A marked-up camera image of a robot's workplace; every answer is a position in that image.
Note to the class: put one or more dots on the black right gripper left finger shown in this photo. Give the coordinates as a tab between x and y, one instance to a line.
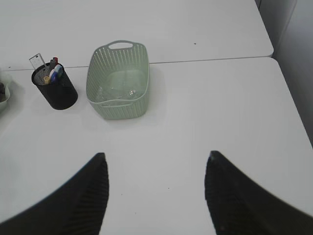
76	208

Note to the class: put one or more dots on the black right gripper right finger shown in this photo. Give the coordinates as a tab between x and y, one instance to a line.
239	206

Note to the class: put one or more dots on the clear plastic sheet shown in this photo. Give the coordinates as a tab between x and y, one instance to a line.
107	92

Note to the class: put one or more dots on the gold marker pen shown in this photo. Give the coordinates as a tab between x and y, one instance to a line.
46	80

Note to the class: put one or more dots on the pink purple scissors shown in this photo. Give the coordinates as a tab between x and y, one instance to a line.
54	73

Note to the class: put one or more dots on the grey marker pen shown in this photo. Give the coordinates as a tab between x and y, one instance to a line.
52	64

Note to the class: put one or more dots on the clear plastic ruler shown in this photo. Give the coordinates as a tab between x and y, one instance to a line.
37	61

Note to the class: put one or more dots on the pale green wavy plate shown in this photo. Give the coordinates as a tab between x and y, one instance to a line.
5	82

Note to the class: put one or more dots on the black mesh pen holder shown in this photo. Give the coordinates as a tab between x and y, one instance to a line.
61	94

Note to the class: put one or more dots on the green plastic woven basket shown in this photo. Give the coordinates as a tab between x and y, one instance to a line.
125	66

